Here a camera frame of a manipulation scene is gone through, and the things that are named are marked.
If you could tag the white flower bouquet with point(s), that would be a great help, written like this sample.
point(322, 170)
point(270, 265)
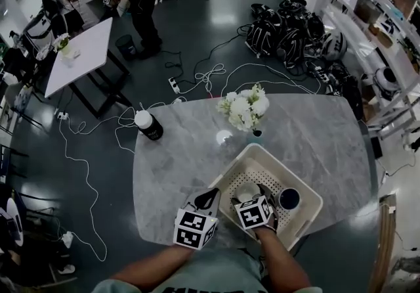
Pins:
point(244, 109)

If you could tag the person's grey-green shirt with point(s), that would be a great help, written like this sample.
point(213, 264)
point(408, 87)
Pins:
point(213, 272)

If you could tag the small glass vase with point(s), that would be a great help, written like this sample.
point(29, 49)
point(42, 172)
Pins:
point(257, 135)

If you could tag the dark blue cup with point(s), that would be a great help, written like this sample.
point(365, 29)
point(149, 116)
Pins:
point(288, 198)

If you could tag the person's right forearm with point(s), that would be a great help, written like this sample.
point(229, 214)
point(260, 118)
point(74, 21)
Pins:
point(282, 259)

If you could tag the wooden chair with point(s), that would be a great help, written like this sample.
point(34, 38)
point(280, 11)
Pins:
point(386, 242)

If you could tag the white cup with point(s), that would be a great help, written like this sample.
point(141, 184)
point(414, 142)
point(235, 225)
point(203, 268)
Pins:
point(246, 190)

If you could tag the black waste bin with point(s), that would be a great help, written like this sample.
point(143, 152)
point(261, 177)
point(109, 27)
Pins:
point(126, 47)

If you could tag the person's left forearm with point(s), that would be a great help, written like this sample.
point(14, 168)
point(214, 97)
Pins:
point(154, 265)

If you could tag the white helmet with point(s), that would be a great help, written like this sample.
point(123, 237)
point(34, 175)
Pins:
point(334, 44)

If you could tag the white shelving unit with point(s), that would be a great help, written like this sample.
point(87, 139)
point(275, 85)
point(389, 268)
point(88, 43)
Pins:
point(374, 38)

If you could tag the white power adapter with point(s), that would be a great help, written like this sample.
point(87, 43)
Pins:
point(67, 239)

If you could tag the small potted white flowers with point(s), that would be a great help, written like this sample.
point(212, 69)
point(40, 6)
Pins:
point(62, 43)

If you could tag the white power strip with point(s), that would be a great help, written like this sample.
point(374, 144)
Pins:
point(174, 85)
point(62, 115)

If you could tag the pile of black backpacks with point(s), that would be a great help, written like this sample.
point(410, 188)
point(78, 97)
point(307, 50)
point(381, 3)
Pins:
point(283, 32)

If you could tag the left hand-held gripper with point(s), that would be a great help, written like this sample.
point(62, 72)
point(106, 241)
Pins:
point(193, 227)

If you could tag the white table with black legs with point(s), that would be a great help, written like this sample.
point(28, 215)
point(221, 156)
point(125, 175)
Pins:
point(78, 58)

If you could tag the black bottle with white lid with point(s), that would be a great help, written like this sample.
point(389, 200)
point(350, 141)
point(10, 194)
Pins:
point(149, 125)

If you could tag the cream perforated plastic basket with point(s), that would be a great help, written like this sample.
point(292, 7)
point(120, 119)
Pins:
point(256, 163)

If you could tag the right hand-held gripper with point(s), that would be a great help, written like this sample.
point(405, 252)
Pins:
point(252, 214)

